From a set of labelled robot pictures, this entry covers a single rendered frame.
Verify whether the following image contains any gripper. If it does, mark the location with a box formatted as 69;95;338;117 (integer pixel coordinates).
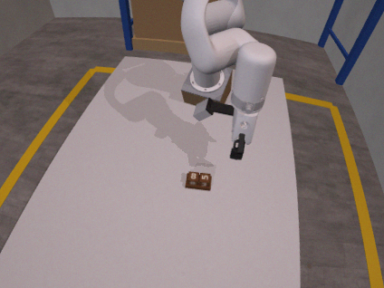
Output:
230;102;260;160

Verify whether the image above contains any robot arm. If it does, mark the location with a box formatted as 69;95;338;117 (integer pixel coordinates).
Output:
181;0;276;121

